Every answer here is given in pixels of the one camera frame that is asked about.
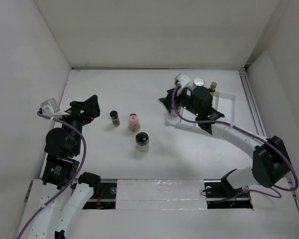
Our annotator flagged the yellow label bottle cork cap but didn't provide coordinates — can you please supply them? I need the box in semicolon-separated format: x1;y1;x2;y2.
209;82;217;96

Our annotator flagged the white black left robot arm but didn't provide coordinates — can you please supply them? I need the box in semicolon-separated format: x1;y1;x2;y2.
17;95;101;239

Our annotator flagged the aluminium rail right edge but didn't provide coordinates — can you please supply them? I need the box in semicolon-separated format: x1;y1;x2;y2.
238;67;267;137

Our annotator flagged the black lid white powder jar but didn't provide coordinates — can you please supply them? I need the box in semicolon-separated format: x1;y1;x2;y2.
135;132;150;152

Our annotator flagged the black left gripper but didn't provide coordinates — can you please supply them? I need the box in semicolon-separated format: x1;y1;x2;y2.
56;94;100;154

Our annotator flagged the black pepper grinder bottle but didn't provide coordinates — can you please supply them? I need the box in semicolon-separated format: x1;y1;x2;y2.
109;111;120;127

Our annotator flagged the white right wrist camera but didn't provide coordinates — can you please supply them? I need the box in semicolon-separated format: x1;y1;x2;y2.
174;73;190;95

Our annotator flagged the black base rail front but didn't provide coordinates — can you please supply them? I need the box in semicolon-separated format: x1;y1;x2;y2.
83;179;253;211

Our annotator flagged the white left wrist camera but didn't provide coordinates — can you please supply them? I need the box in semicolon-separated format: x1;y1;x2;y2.
38;98;70;119

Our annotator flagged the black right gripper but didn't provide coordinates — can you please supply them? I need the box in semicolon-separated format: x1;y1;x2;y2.
159;85;201;117

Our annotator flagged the white divided organizer tray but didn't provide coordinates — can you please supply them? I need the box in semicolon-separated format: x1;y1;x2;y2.
165;92;236;133

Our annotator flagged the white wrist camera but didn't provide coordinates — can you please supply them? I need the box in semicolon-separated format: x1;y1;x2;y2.
38;98;70;119
174;73;190;95

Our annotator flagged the blue label silver lid jar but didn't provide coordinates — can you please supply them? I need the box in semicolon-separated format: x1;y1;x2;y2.
192;77;205;89

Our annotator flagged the pink lid spice jar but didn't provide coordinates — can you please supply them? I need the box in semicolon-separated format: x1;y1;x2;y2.
129;113;141;132

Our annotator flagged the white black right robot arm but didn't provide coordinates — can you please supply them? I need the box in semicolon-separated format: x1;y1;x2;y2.
159;85;299;197

